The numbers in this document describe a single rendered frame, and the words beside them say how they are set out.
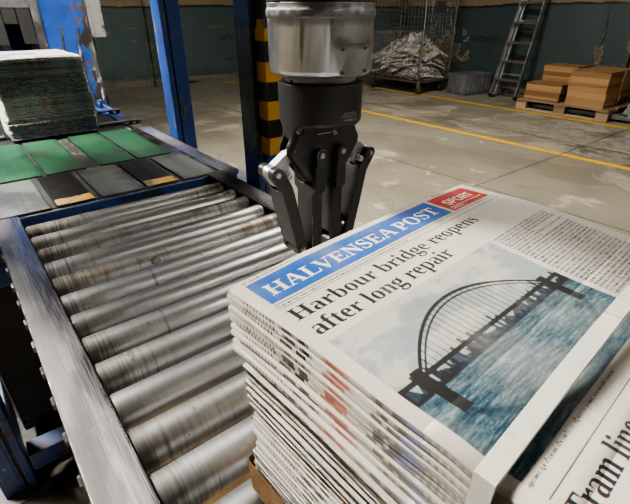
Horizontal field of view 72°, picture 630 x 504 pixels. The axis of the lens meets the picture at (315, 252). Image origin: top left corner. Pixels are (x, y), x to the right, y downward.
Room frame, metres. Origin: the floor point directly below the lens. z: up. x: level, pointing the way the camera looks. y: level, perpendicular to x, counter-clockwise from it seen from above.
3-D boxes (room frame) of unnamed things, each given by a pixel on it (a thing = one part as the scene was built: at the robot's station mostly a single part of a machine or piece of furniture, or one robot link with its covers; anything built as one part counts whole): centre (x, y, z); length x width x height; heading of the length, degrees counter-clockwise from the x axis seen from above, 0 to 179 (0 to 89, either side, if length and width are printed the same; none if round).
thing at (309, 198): (0.40, 0.01, 1.02); 0.04 x 0.01 x 0.11; 39
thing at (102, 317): (0.65, 0.18, 0.77); 0.47 x 0.05 x 0.05; 129
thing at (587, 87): (6.22, -3.54, 0.28); 1.20 x 0.83 x 0.57; 39
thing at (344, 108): (0.41, 0.00, 1.09); 0.08 x 0.07 x 0.09; 129
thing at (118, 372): (0.55, 0.10, 0.77); 0.47 x 0.05 x 0.05; 129
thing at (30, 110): (1.74, 1.05, 0.93); 0.38 x 0.30 x 0.26; 39
